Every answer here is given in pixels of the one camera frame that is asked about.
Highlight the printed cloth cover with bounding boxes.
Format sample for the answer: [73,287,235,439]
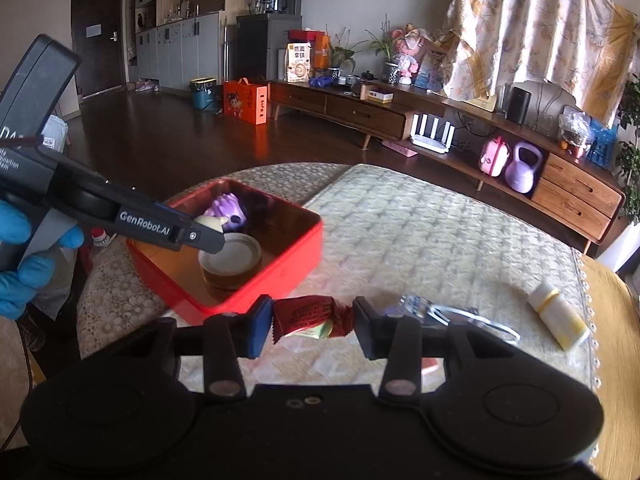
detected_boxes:
[440,0,640,128]

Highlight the blue picture book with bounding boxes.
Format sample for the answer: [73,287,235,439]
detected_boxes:
[415,42,448,93]

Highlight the dark cabinet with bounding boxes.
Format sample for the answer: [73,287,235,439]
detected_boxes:
[236,14,303,81]

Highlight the grey wall cabinets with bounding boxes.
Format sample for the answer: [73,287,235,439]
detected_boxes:
[127,0,228,91]

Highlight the glass jar with lid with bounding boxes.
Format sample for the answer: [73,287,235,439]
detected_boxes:
[197,232,263,303]

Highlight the red tin box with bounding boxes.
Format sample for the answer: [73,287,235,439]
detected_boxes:
[126,177,325,326]

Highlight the tall potted plant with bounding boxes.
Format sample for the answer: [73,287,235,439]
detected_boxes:
[367,15,401,85]

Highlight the small potted plant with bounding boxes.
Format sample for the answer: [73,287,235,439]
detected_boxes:
[327,42,368,81]

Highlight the purple spiky toy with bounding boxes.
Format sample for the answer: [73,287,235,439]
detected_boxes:
[207,194,248,233]

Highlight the small yellow white bottle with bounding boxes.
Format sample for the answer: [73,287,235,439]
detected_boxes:
[527,280,590,352]

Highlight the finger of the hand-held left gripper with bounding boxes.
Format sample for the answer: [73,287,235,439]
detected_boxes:
[107,194,227,255]

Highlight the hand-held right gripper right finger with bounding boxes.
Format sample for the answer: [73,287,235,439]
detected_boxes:
[352,297,483,406]

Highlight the pink bag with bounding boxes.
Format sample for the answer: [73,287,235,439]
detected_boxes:
[478,136,511,177]

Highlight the black speaker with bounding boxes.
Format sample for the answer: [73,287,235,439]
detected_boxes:
[506,87,532,125]

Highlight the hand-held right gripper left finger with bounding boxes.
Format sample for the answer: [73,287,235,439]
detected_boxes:
[145,296,275,401]

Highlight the quilted beige table mat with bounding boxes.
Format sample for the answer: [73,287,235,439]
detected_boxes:
[165,162,601,401]

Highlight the white planter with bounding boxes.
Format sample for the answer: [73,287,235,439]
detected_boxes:
[597,220,640,272]

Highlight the purple kettlebell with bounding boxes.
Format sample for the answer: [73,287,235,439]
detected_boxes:
[504,141,544,194]

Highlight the teal bucket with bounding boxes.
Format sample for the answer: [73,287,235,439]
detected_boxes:
[190,76,221,112]

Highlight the white brown snack box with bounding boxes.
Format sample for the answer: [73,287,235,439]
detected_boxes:
[286,42,313,83]

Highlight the red candy packet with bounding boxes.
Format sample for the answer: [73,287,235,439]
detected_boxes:
[271,296,357,346]

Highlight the clear plastic bag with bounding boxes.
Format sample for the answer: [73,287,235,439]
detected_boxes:
[557,110,596,158]

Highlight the dark wooden door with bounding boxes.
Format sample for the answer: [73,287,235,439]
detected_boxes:
[71,0,126,101]

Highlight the person's left hand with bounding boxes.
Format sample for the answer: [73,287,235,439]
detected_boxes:
[0,200,85,321]

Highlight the orange gift box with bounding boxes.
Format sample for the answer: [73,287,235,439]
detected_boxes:
[223,78,269,125]

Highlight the white router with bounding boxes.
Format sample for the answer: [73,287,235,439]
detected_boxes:
[410,112,457,153]

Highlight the pink doll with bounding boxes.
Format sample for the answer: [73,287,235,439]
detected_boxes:
[392,25,426,86]

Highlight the orange paper bag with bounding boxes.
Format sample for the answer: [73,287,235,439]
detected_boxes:
[312,32,332,70]

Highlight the wooden TV stand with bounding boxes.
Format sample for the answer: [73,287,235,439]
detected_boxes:
[267,80,626,256]

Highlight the large green houseplant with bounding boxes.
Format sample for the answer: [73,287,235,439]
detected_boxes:
[612,75,640,221]

